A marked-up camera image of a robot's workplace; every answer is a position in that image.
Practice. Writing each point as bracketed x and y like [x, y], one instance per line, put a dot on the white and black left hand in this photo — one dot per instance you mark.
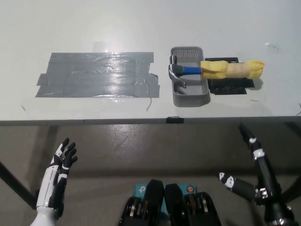
[48, 181]

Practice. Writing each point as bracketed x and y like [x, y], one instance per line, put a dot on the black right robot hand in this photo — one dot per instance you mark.
[270, 186]

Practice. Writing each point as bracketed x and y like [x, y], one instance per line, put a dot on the blue hammer with yellow wrap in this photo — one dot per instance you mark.
[189, 70]

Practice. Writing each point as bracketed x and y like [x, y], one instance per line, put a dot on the black diagonal table leg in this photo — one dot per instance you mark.
[14, 182]

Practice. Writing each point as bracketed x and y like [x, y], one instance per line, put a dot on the teal router box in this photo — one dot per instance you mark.
[140, 190]

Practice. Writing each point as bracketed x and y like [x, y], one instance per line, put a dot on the small black tape piece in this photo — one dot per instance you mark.
[175, 120]

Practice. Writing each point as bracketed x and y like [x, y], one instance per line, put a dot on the grey perforated plastic basket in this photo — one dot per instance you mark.
[190, 93]

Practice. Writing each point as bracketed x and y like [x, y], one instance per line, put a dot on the grey duct tape patch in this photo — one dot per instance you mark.
[94, 75]

